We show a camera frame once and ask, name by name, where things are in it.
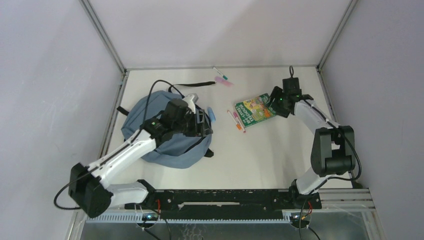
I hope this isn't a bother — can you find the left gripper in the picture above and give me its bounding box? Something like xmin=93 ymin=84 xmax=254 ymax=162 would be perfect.
xmin=172 ymin=109 xmax=213 ymax=138

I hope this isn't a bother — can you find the green treehouse book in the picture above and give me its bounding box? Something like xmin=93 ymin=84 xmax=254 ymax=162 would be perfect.
xmin=234 ymin=93 xmax=276 ymax=128

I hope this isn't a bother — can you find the blue student backpack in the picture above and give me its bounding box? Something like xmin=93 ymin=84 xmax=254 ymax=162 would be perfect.
xmin=117 ymin=89 xmax=214 ymax=169

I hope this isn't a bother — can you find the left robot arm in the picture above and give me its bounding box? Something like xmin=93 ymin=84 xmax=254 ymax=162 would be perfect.
xmin=68 ymin=93 xmax=212 ymax=218

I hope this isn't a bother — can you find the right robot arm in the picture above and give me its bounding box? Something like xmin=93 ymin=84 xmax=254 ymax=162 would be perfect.
xmin=267 ymin=77 xmax=359 ymax=208

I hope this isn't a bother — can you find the blue eraser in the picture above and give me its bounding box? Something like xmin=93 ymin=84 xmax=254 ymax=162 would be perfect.
xmin=207 ymin=107 xmax=216 ymax=123

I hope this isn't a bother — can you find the pink capped marker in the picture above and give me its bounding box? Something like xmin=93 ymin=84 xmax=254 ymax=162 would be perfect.
xmin=233 ymin=111 xmax=246 ymax=133

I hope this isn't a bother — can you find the orange capped marker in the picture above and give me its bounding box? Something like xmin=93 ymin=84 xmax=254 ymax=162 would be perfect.
xmin=227 ymin=110 xmax=242 ymax=131

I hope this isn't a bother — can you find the pink eraser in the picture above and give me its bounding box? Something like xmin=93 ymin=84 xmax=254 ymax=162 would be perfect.
xmin=214 ymin=76 xmax=234 ymax=87

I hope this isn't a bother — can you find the teal capped marker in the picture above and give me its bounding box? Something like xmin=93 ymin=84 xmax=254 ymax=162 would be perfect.
xmin=212 ymin=67 xmax=228 ymax=80

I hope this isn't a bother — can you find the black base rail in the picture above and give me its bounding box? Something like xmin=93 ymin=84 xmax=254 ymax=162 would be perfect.
xmin=124 ymin=189 xmax=322 ymax=221

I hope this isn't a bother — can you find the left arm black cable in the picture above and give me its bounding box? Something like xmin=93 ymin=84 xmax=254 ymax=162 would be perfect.
xmin=53 ymin=79 xmax=185 ymax=211

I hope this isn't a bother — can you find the aluminium frame profile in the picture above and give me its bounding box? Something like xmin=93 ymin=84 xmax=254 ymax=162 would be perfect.
xmin=79 ymin=0 xmax=127 ymax=76

